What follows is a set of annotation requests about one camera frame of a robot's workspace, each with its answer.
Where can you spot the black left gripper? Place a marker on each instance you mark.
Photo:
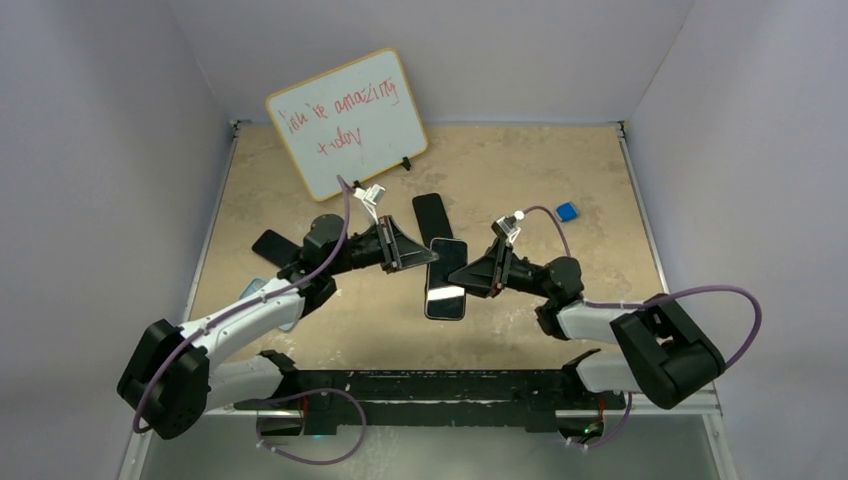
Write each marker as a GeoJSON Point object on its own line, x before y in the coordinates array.
{"type": "Point", "coordinates": [396, 250]}

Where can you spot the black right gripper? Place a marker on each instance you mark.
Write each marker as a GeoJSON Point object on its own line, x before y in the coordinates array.
{"type": "Point", "coordinates": [489, 275]}

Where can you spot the black phone case with cutout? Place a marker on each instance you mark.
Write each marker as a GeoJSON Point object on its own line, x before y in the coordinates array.
{"type": "Point", "coordinates": [445, 278]}

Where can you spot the purple-edged black phone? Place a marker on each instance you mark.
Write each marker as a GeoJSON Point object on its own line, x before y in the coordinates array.
{"type": "Point", "coordinates": [276, 249]}

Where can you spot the light blue phone case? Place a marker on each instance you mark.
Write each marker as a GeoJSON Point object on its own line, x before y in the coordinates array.
{"type": "Point", "coordinates": [254, 286]}

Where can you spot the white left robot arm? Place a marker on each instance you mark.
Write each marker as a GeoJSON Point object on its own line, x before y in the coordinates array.
{"type": "Point", "coordinates": [168, 379]}

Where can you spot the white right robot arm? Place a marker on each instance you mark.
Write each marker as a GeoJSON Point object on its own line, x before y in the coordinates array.
{"type": "Point", "coordinates": [661, 352]}

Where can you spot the blue whiteboard eraser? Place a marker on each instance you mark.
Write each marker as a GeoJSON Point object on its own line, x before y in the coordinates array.
{"type": "Point", "coordinates": [566, 212]}

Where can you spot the yellow-framed whiteboard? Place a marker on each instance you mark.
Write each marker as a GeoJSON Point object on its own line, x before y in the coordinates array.
{"type": "Point", "coordinates": [355, 121]}

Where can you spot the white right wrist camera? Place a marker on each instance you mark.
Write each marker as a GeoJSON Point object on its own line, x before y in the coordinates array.
{"type": "Point", "coordinates": [507, 228]}

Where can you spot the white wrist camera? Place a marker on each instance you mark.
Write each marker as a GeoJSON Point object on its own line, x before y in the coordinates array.
{"type": "Point", "coordinates": [507, 228]}
{"type": "Point", "coordinates": [369, 201]}

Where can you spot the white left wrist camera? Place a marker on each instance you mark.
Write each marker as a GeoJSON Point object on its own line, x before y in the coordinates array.
{"type": "Point", "coordinates": [369, 201]}

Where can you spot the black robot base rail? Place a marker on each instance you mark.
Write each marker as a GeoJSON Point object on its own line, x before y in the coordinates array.
{"type": "Point", "coordinates": [535, 400]}

